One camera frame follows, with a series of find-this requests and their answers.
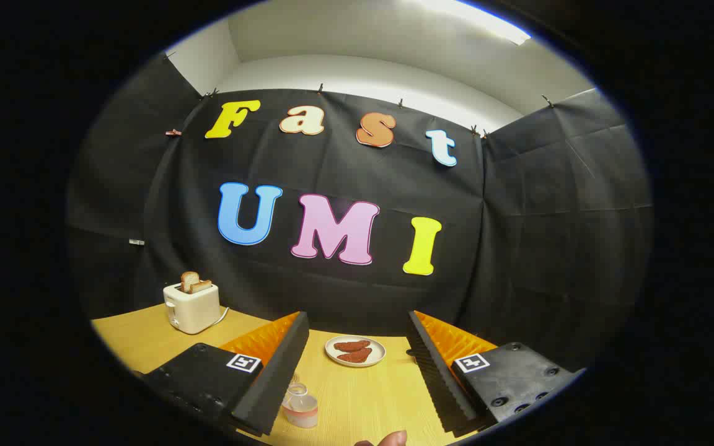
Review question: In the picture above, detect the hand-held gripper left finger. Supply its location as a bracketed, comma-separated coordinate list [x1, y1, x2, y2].
[140, 311, 310, 437]

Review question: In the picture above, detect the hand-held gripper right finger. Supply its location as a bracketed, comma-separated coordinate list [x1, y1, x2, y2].
[407, 310, 587, 435]

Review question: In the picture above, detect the clear juice bottle pink label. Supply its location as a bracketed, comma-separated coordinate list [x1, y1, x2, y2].
[281, 375, 319, 429]

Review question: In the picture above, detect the white round plate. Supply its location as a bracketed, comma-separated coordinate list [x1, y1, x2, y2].
[325, 335, 387, 368]

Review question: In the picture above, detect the wooden table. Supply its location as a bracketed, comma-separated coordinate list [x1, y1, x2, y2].
[90, 304, 500, 446]

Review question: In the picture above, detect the cream toaster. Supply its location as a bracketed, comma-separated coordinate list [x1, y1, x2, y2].
[163, 282, 221, 335]

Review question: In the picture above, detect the black backdrop cloth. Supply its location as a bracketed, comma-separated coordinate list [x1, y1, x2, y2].
[66, 53, 654, 372]

